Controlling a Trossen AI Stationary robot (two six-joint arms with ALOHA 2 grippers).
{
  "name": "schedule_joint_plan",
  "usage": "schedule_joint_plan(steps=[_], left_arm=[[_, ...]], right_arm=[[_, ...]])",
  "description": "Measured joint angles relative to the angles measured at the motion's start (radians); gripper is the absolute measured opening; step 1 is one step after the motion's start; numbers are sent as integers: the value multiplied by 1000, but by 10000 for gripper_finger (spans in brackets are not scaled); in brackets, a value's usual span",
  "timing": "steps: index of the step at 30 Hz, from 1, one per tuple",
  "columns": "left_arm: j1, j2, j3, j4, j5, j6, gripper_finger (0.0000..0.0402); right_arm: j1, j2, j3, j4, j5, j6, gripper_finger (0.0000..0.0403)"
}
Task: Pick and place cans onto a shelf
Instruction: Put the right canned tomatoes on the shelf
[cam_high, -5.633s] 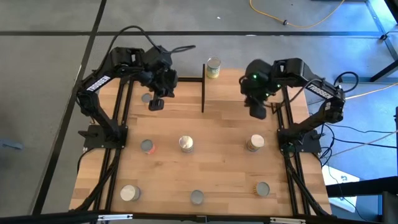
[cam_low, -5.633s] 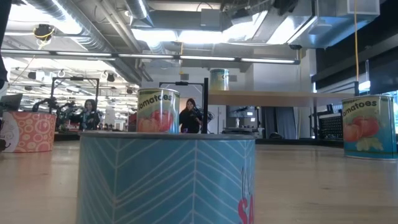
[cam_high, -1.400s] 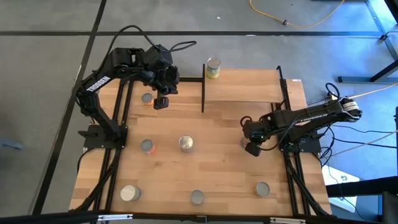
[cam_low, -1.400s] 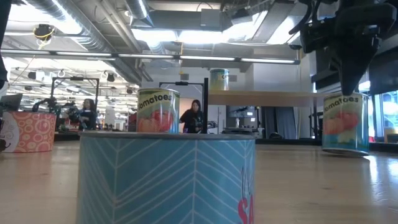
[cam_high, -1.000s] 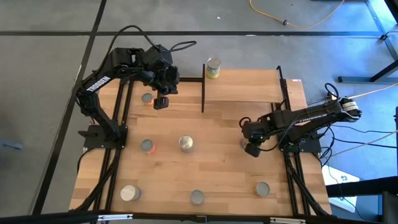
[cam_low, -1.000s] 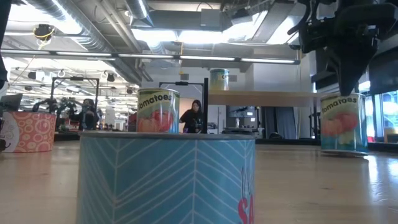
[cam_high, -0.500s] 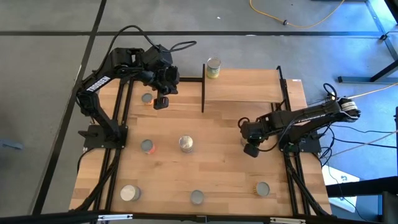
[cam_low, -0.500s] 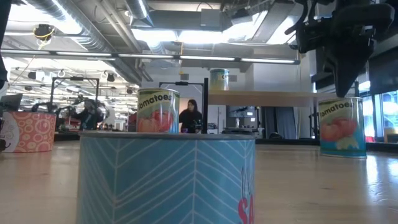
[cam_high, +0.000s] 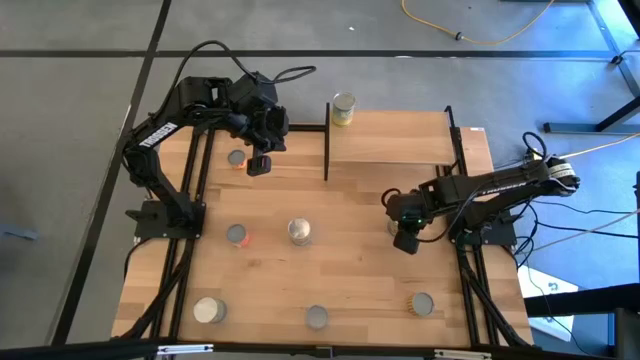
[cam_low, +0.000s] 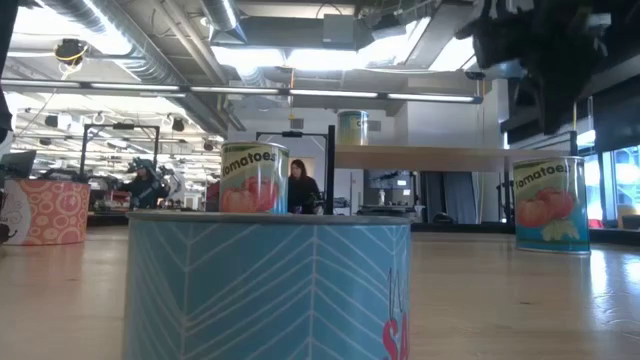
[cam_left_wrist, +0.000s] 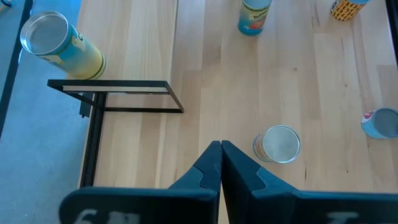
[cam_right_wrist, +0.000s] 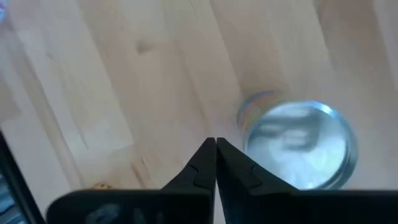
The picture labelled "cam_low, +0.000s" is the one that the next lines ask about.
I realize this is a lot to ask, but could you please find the dark computer monitor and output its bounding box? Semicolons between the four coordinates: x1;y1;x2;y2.
0;149;38;180

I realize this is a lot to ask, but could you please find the silver rectangular air duct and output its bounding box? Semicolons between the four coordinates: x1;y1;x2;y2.
464;58;526;81

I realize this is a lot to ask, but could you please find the long linear ceiling light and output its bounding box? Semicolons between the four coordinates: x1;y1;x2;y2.
0;78;485;105

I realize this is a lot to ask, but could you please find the silver round air duct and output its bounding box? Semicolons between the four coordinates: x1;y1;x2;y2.
29;0;231;136
199;0;249;44

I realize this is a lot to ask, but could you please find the red chair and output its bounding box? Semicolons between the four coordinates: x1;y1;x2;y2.
205;180;222;213

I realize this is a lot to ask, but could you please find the black round ceiling device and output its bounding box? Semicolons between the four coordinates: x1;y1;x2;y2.
53;38;90;69

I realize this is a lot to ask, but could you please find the person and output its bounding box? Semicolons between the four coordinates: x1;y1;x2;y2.
287;158;324;215
118;158;171;211

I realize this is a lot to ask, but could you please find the grey ceiling box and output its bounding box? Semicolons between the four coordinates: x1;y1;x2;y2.
322;13;359;49

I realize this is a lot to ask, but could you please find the tomatoes tin can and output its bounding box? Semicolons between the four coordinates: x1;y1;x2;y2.
512;155;592;255
218;141;291;215

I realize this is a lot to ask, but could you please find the wooden shelf board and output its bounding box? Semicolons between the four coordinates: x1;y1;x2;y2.
333;144;571;174

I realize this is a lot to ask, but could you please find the dark wall screen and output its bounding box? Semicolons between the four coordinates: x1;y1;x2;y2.
367;169;416;191

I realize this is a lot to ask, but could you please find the grey curtain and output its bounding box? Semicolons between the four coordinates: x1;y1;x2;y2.
443;172;482;225

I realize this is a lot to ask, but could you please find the bright window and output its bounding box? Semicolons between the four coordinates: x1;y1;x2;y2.
579;128;640;230

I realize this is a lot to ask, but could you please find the black gantry frame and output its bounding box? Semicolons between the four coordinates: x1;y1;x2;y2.
254;130;331;211
78;123;161;184

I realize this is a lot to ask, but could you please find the orange circle-pattern tin can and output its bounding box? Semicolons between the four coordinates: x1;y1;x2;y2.
0;178;92;247

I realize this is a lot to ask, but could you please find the blue salmon tin can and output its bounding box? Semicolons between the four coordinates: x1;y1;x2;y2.
122;210;412;360

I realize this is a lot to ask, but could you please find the corn tin can green-yellow label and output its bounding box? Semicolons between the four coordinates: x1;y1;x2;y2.
336;110;370;147

